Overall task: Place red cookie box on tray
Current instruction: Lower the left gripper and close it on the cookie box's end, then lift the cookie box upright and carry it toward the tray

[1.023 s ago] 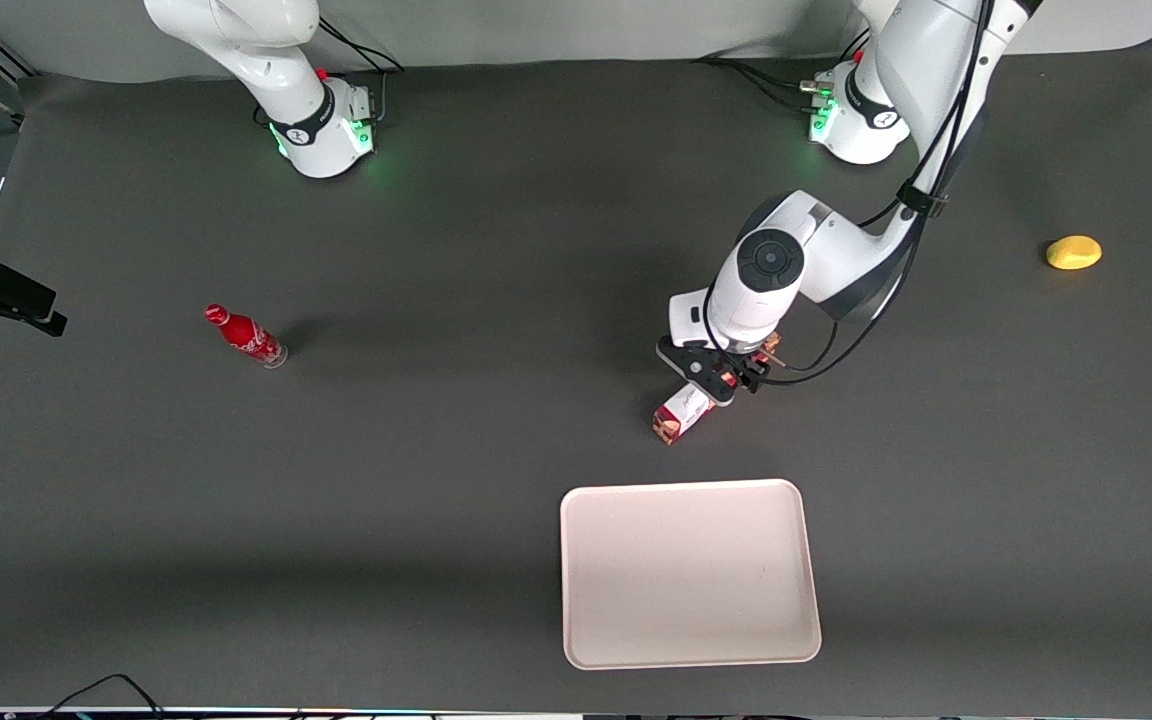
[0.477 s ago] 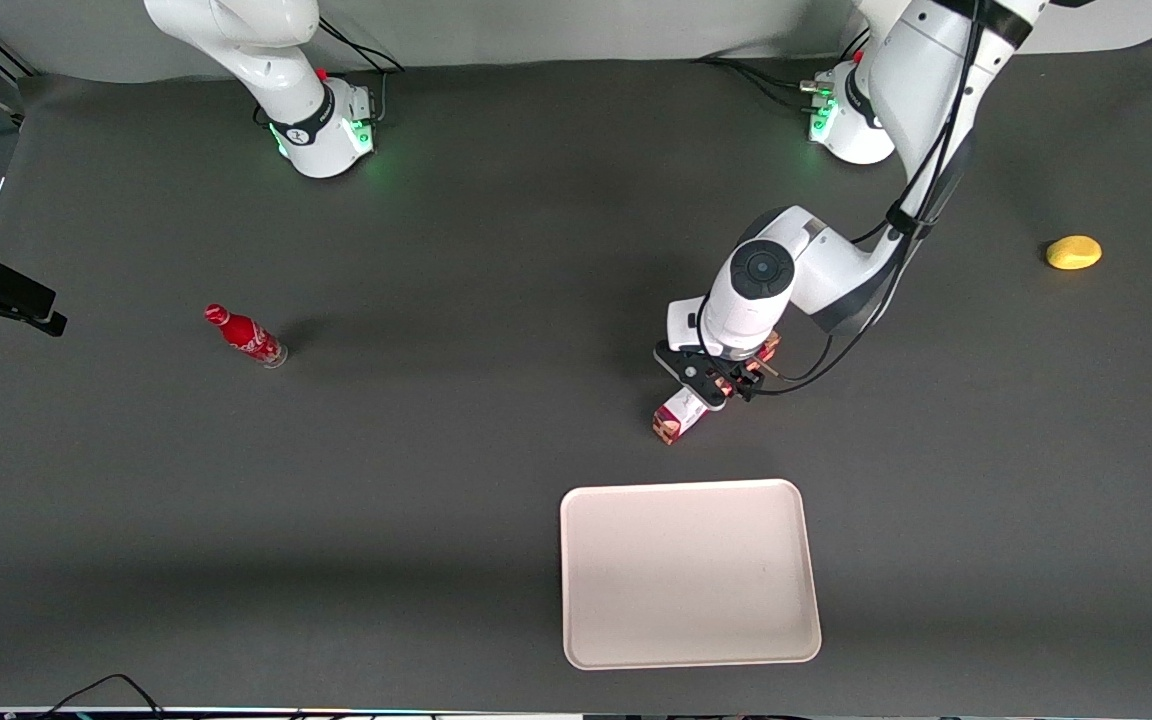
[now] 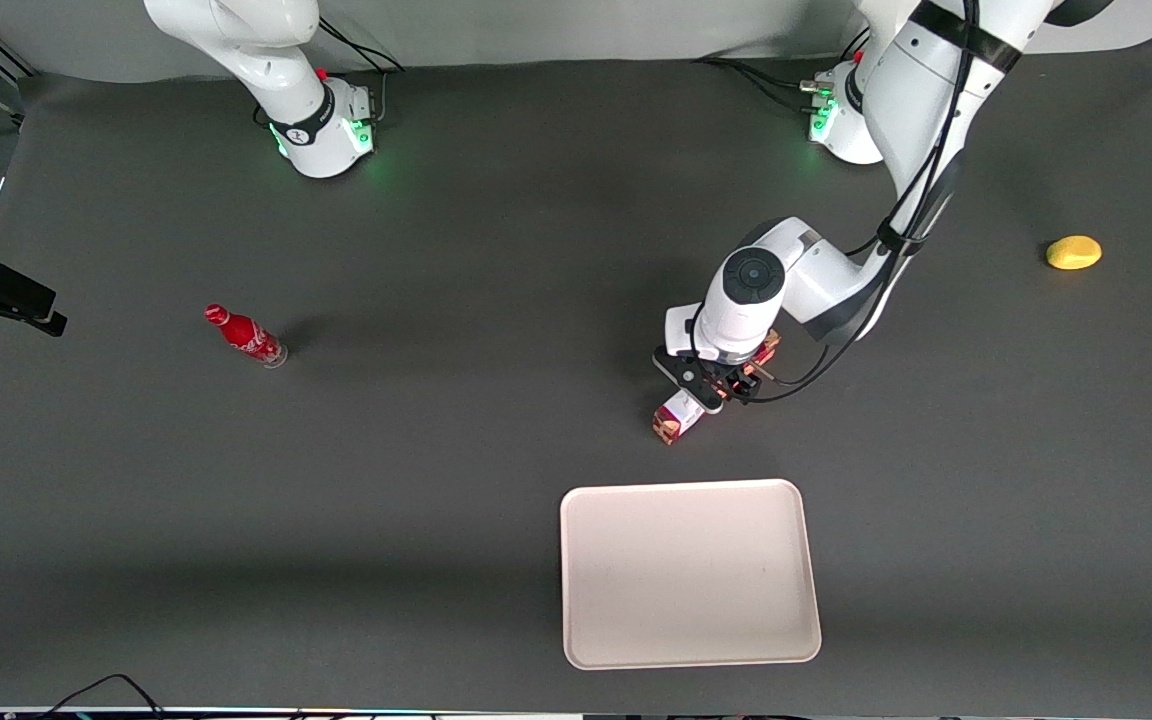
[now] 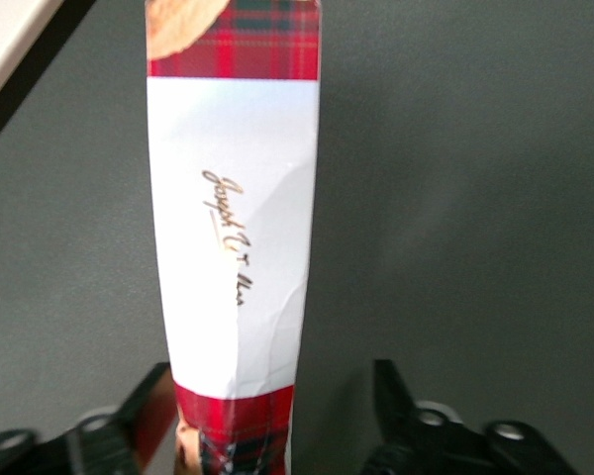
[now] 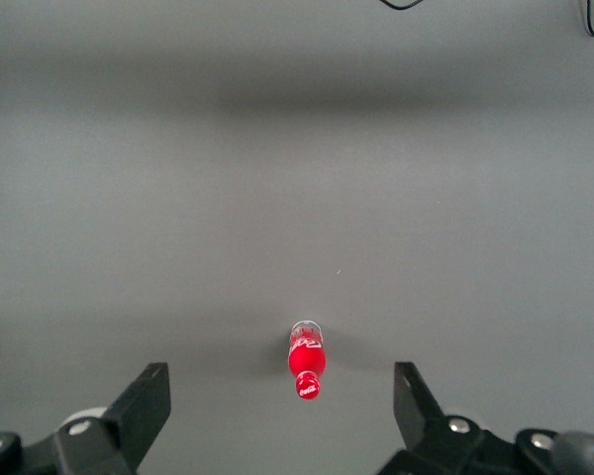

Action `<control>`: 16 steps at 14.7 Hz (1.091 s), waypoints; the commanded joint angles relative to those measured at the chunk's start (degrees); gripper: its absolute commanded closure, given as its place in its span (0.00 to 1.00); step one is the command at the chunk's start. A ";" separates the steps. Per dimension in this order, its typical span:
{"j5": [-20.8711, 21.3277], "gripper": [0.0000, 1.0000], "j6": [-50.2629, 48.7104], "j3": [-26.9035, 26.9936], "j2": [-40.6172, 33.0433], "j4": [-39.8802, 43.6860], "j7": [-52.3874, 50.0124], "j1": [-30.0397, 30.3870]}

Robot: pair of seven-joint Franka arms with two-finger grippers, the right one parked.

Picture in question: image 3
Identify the red cookie box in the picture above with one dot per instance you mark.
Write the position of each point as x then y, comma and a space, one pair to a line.
676, 422

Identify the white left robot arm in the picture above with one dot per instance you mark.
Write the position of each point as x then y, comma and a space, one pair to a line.
916, 90

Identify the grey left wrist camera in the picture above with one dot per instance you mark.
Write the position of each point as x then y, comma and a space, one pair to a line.
686, 378

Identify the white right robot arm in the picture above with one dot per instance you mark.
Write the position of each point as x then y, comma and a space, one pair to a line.
266, 60

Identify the dark grey table mat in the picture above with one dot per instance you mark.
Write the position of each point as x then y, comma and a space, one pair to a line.
436, 250

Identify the red cola bottle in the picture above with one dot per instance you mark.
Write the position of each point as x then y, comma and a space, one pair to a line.
246, 336

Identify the beige plastic tray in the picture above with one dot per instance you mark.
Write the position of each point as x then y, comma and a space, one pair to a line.
656, 580

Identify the yellow lemon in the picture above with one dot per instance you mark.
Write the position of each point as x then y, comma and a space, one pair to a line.
1074, 252

